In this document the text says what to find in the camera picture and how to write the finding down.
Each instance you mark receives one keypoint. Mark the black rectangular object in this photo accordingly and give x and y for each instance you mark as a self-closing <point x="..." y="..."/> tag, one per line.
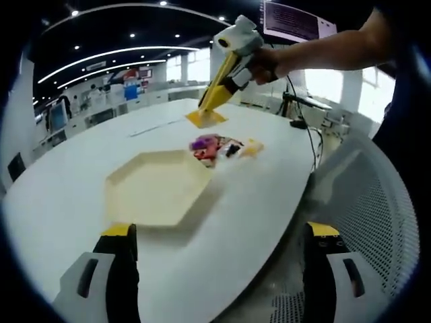
<point x="16" y="165"/>

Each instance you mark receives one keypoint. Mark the computer monitor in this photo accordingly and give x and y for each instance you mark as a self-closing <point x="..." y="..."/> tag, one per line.
<point x="289" y="20"/>

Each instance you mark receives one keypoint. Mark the grey mesh office chair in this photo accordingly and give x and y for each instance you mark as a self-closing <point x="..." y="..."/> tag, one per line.
<point x="377" y="218"/>

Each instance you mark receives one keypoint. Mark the white machine with cyan panel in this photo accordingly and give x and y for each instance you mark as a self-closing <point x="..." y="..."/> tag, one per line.
<point x="58" y="116"/>

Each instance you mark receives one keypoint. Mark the blue box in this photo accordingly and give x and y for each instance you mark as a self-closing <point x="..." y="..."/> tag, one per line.
<point x="131" y="91"/>

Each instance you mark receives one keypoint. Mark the person's right hand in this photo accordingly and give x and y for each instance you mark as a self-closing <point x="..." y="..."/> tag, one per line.
<point x="269" y="60"/>

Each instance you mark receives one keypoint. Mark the black tripod stand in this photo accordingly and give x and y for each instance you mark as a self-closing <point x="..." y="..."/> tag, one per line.
<point x="286" y="99"/>

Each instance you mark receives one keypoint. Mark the person's dark shirt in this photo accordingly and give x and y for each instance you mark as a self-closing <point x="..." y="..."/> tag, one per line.
<point x="394" y="134"/>

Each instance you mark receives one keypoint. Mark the yellow food tongs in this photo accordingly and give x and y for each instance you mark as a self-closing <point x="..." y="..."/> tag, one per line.
<point x="219" y="80"/>

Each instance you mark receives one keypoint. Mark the beige hexagonal container tray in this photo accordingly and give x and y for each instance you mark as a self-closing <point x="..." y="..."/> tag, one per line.
<point x="155" y="188"/>

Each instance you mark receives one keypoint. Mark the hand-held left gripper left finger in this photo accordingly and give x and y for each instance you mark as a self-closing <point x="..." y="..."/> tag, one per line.
<point x="118" y="276"/>

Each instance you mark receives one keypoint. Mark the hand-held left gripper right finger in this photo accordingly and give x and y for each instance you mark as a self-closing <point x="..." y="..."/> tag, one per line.
<point x="313" y="279"/>

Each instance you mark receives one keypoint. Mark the long red food packet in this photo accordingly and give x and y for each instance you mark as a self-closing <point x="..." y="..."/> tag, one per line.
<point x="205" y="154"/>

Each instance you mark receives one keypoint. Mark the black power adapter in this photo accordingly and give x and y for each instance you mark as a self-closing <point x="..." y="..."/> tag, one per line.
<point x="298" y="124"/>

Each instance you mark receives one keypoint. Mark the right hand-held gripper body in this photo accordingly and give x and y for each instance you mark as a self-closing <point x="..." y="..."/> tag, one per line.
<point x="240" y="35"/>

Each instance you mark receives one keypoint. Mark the brown purple food packet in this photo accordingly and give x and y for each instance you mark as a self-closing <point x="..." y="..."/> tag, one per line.
<point x="224" y="138"/>

